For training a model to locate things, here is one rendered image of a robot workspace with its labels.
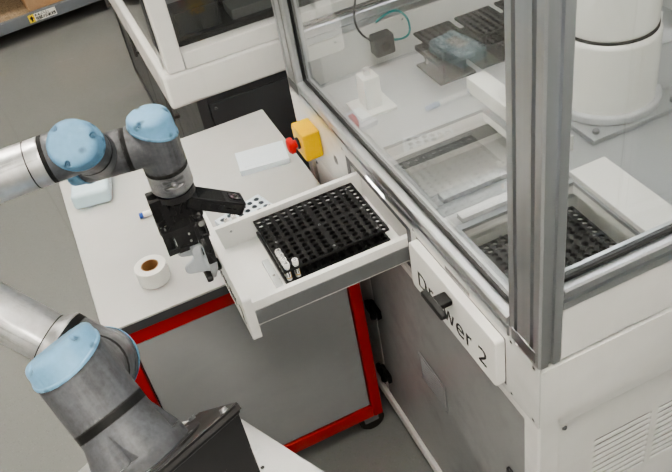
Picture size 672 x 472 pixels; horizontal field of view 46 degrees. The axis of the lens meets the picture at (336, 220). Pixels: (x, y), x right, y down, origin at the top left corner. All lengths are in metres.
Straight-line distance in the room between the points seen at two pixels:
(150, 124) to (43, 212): 2.26
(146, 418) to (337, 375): 0.94
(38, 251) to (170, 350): 1.60
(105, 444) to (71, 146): 0.43
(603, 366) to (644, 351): 0.08
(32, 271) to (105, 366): 2.07
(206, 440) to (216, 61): 1.31
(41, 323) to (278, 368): 0.76
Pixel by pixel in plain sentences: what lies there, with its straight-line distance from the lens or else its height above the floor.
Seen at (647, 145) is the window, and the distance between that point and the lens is 1.10.
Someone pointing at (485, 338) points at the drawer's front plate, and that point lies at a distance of 1.31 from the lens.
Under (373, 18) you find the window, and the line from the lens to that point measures 1.34.
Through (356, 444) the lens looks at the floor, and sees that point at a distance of 2.32.
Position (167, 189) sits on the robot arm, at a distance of 1.38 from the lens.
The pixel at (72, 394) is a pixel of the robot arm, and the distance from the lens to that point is 1.21.
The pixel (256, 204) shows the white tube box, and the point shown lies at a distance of 1.84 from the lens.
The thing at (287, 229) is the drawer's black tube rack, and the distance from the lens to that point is 1.59.
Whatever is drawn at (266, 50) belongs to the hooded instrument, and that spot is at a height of 0.88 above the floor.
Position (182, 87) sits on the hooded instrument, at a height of 0.86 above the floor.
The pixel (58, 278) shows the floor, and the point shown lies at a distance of 3.17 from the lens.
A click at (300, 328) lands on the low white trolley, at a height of 0.52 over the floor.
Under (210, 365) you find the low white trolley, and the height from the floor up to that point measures 0.53.
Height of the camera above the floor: 1.90
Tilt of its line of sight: 39 degrees down
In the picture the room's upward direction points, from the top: 11 degrees counter-clockwise
